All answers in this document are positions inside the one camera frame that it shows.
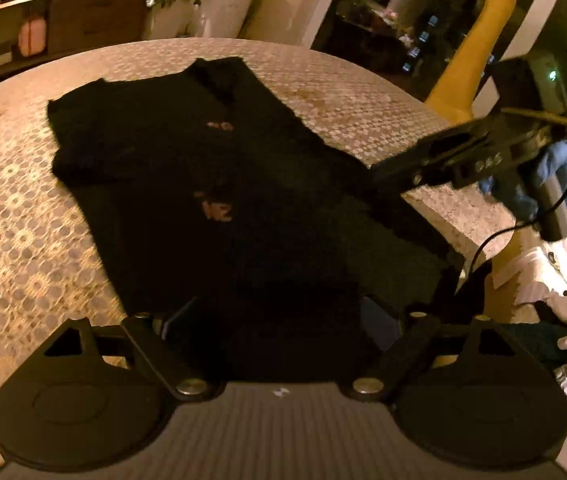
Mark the pink object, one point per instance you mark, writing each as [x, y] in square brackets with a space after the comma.
[31, 36]

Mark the yellow plush toy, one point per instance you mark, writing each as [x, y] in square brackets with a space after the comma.
[473, 55]

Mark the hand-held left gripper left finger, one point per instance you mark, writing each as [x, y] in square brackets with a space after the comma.
[178, 322]

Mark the black star print shirt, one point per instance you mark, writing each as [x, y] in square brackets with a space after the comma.
[213, 260]

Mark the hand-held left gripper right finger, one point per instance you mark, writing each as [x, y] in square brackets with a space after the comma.
[381, 322]

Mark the wooden sideboard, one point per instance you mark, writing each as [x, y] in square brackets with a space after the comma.
[88, 20]

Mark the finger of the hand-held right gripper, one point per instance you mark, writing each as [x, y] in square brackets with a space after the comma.
[428, 177]
[413, 155]

